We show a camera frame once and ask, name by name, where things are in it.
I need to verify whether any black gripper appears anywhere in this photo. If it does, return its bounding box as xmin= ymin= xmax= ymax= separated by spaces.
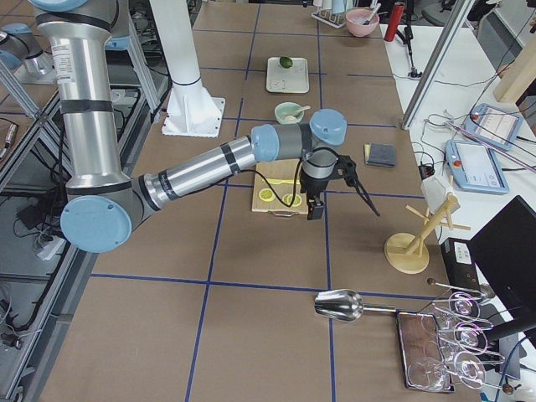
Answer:
xmin=300 ymin=154 xmax=380 ymax=220

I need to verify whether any white ceramic spoon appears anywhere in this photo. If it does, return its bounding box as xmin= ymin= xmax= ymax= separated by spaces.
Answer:
xmin=288 ymin=106 xmax=311 ymax=118

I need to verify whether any mint green bowl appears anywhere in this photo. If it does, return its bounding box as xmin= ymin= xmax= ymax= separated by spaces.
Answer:
xmin=274 ymin=102 xmax=304 ymax=124

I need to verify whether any pink bowl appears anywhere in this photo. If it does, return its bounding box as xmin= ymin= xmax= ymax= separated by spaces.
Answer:
xmin=345 ymin=8 xmax=379 ymax=38

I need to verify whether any grey folded cloth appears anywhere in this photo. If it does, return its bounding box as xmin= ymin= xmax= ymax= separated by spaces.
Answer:
xmin=363 ymin=143 xmax=397 ymax=168

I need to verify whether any wooden cutting board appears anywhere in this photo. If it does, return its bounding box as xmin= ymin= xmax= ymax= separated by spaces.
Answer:
xmin=251 ymin=159 xmax=307 ymax=216

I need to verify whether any yellow plastic knife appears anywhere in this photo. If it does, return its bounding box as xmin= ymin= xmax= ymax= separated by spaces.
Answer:
xmin=262 ymin=178 xmax=300 ymax=185

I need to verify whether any upper lemon slice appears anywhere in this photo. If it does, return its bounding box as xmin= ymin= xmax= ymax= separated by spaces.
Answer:
xmin=258 ymin=188 xmax=276 ymax=203

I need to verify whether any wooden mug tree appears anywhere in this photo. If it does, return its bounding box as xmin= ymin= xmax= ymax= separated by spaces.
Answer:
xmin=384 ymin=192 xmax=471 ymax=275

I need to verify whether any cream bear tray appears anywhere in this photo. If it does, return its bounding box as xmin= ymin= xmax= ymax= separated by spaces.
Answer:
xmin=265 ymin=57 xmax=309 ymax=94

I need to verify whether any blue teach pendant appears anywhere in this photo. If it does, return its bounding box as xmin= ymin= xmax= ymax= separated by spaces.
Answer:
xmin=445 ymin=140 xmax=510 ymax=194
xmin=464 ymin=103 xmax=523 ymax=151

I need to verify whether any metal scoop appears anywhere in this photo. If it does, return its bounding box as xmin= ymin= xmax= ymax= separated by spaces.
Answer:
xmin=314 ymin=289 xmax=397 ymax=322

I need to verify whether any green avocado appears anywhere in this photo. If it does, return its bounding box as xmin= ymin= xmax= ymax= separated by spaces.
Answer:
xmin=278 ymin=56 xmax=293 ymax=69

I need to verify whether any black monitor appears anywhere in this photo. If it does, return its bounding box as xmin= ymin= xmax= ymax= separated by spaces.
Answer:
xmin=469 ymin=195 xmax=535 ymax=341

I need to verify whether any wine glass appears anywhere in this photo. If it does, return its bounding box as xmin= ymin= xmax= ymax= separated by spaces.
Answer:
xmin=432 ymin=291 xmax=488 ymax=330

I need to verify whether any red cylinder bottle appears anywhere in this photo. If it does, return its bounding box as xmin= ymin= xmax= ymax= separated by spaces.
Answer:
xmin=384 ymin=1 xmax=405 ymax=42

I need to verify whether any black glass rack tray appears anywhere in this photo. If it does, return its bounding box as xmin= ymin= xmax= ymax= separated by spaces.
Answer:
xmin=395 ymin=311 xmax=456 ymax=394

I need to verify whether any white wire cup rack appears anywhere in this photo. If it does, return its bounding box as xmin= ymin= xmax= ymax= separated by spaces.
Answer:
xmin=311 ymin=0 xmax=347 ymax=28

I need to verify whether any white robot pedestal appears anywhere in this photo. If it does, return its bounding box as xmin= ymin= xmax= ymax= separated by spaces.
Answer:
xmin=150 ymin=0 xmax=225 ymax=138

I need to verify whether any aluminium frame post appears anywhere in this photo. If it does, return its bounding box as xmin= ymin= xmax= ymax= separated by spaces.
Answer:
xmin=401 ymin=0 xmax=474 ymax=130

